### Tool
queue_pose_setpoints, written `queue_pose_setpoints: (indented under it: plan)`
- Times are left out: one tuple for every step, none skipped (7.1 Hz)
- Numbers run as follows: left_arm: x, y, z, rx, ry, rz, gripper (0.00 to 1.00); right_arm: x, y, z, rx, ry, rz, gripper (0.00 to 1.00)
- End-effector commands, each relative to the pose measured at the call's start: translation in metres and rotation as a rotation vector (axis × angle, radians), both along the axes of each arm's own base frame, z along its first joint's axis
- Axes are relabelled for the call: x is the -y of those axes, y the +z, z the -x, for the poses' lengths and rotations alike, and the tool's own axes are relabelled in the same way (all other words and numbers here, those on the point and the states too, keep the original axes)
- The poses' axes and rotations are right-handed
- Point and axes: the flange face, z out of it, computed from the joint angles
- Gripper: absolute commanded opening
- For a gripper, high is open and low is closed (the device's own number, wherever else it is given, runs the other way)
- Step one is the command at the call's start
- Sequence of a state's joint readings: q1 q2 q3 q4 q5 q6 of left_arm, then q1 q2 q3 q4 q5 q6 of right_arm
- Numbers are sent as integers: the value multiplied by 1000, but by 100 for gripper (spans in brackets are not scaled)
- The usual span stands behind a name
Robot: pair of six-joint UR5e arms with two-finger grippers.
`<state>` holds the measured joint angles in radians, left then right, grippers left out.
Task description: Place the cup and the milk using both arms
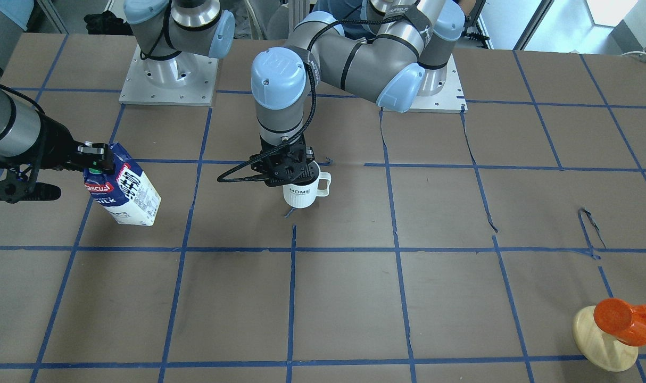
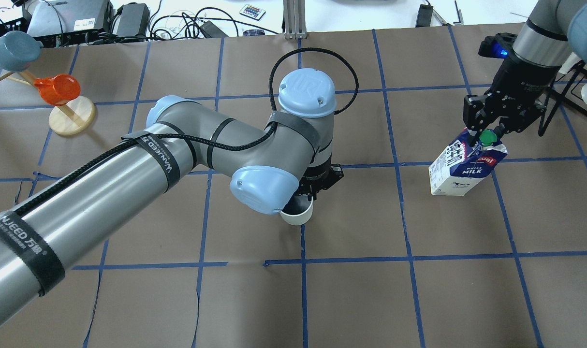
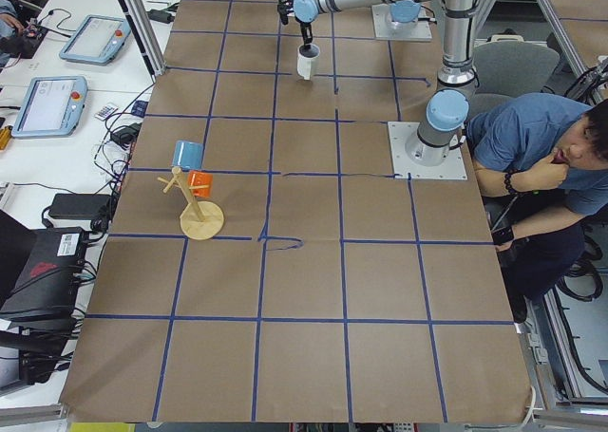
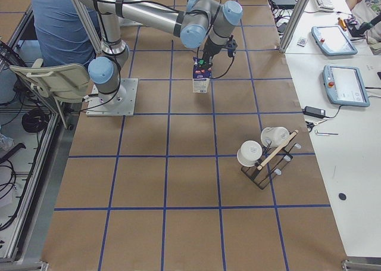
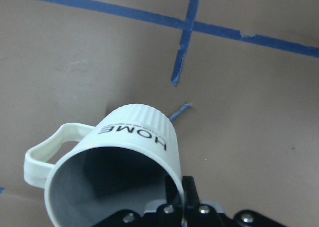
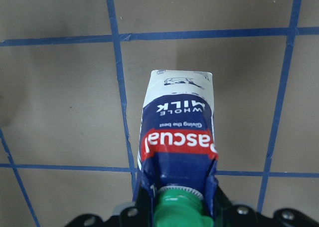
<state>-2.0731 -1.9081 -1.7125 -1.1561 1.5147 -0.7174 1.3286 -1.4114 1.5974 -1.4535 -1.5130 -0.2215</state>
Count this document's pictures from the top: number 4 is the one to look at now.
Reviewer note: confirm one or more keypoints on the white cup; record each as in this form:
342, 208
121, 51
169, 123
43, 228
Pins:
274, 136
249, 152

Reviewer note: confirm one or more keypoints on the white cup front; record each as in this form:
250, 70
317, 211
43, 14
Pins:
249, 152

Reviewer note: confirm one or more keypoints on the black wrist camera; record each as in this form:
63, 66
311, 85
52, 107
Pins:
231, 47

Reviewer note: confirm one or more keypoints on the silver allen key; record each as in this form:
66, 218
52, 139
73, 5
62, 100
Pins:
325, 133

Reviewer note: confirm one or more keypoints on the black power adapter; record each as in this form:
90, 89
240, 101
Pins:
314, 112

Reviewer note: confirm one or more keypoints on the small colourful card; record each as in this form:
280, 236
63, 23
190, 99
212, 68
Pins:
302, 41

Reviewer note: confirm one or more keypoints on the wooden rack handle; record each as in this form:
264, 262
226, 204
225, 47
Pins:
277, 150

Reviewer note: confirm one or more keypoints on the aluminium frame post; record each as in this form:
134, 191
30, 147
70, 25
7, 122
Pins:
292, 24

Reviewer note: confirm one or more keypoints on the near teach pendant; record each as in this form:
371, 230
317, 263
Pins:
345, 86

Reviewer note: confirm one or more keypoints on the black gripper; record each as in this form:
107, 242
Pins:
211, 49

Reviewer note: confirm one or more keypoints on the teach pendant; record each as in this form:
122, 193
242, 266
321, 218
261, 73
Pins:
345, 86
333, 41

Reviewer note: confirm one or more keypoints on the black wire cup rack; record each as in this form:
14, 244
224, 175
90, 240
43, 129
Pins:
267, 168

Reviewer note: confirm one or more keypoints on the white cup rear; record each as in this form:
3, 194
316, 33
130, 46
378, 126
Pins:
274, 136

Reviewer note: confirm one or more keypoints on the person in patterned shirt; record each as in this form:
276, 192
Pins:
364, 10

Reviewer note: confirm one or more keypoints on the person in blue shirt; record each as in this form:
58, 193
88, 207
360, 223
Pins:
61, 35

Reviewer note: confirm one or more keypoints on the white blue milk carton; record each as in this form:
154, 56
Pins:
200, 78

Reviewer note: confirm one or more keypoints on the beige plastic chair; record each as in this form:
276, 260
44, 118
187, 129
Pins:
65, 84

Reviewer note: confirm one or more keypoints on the far teach pendant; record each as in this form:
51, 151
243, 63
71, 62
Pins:
333, 41

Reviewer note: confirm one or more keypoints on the small scissors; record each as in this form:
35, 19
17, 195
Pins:
310, 125

